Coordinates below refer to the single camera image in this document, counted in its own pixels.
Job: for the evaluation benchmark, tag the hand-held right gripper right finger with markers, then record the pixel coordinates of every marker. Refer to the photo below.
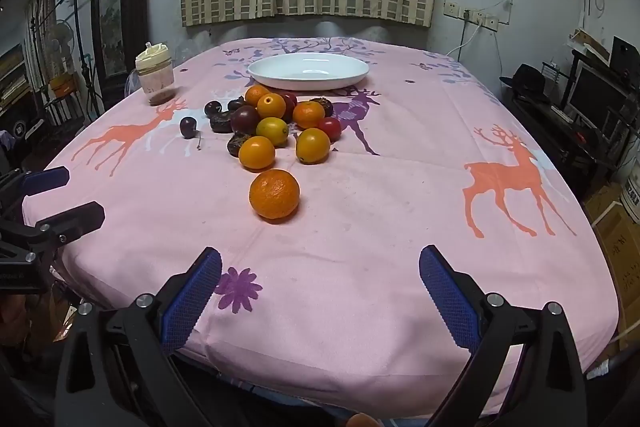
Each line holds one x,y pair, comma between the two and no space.
447,302

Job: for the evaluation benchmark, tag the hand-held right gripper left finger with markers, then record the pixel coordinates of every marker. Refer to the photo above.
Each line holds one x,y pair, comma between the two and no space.
192,302

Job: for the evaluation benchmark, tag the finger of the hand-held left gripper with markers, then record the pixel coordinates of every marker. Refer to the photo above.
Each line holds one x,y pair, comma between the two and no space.
72,217
47,179

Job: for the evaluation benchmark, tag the large mandarin orange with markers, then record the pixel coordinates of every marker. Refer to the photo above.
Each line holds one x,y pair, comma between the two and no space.
274,194

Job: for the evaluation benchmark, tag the dark red cherry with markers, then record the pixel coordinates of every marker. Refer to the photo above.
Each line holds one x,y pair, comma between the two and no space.
188,127
214,108

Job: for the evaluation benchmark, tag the dark brown date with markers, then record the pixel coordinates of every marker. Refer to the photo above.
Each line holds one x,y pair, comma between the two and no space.
220,124
322,105
236,144

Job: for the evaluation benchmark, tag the dark purple plum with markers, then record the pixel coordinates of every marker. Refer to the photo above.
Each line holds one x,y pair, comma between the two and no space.
245,119

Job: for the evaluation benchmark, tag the red cherry tomato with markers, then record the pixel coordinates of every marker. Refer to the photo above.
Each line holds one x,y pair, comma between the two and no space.
290,103
329,128

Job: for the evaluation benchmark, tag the orange kumquat with dark dot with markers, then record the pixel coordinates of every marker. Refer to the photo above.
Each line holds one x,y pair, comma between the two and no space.
271,105

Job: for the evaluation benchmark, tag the small mandarin orange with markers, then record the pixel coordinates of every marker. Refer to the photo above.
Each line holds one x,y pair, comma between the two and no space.
256,95
308,114

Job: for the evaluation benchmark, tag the white oval plate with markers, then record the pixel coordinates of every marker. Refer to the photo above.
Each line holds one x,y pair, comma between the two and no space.
307,72

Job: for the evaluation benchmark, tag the pink deer print tablecloth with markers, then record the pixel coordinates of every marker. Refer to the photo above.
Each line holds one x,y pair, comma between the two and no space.
390,207

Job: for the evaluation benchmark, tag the standing fan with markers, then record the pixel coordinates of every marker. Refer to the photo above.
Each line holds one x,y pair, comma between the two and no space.
62,38

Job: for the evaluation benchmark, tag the plastic jar with cream lid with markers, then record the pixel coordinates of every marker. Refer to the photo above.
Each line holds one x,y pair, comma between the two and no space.
155,77

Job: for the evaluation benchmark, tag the black metal coat stand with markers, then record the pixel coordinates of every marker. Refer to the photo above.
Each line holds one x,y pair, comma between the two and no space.
76,7

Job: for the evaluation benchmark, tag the cardboard box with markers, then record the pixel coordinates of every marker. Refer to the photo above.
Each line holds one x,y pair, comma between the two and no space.
615,247

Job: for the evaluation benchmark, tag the dark wooden cabinet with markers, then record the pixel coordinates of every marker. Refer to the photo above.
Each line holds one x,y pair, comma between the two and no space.
122,7

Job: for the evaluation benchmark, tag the yellow kumquat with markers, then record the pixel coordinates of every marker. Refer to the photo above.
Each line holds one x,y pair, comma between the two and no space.
272,131

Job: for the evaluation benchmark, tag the television on black stand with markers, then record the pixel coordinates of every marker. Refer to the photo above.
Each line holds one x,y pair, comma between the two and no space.
555,132

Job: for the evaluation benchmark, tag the white plastic bucket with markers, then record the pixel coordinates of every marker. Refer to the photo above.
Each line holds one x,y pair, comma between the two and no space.
632,199

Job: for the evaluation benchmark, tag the black hat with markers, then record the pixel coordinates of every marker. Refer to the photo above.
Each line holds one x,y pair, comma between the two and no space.
525,79

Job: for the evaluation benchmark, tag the computer monitor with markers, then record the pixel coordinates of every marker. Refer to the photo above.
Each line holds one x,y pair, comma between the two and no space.
597,94

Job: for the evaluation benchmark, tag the white power strip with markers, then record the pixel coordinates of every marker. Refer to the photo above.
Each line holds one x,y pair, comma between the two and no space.
481,20

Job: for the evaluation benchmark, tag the small wooden shelf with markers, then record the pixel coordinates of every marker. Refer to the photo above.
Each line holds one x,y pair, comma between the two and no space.
592,43

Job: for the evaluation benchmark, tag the black speaker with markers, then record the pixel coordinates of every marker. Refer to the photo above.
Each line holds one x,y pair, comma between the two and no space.
626,52

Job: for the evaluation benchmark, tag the white wall socket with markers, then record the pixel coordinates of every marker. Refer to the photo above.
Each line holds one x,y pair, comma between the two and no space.
452,9

